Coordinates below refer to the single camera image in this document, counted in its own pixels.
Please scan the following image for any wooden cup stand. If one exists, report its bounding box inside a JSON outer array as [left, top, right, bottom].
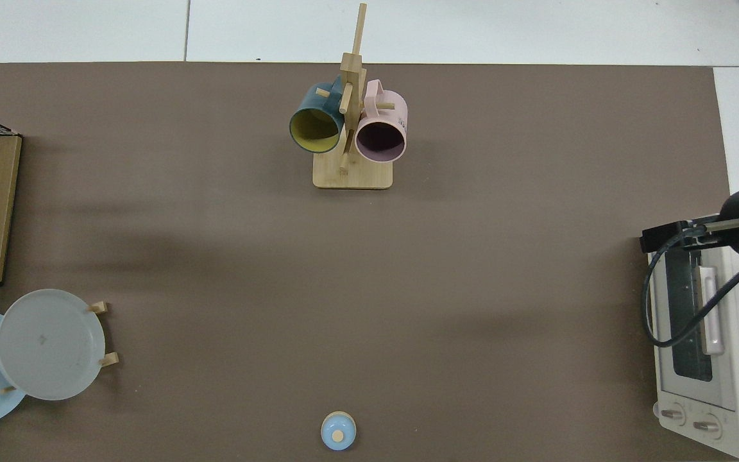
[[312, 3, 394, 190]]

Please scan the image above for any pink cup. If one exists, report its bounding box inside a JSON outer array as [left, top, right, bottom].
[[354, 80, 408, 163]]

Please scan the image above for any dark teal cup yellow inside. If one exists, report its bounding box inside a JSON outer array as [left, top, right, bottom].
[[289, 77, 347, 155]]

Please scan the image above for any wooden plate rack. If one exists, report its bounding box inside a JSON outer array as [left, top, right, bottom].
[[0, 300, 120, 393]]

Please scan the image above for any brown table cloth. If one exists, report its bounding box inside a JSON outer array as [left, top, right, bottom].
[[0, 62, 730, 462]]

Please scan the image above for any pale toaster oven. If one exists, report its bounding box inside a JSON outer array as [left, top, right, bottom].
[[647, 243, 739, 459]]

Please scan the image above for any grey plate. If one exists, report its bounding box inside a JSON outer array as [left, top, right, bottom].
[[0, 289, 106, 401]]

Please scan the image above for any small blue round bell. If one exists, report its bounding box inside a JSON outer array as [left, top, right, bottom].
[[321, 411, 357, 451]]

